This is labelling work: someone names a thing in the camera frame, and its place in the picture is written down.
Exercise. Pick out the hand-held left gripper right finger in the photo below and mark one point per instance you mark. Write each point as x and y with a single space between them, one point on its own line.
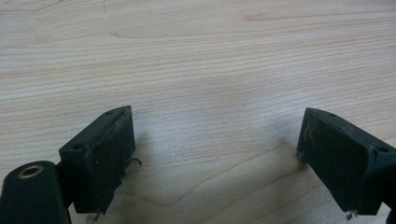
339 158

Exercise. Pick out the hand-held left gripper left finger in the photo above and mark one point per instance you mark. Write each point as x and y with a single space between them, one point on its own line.
99 161

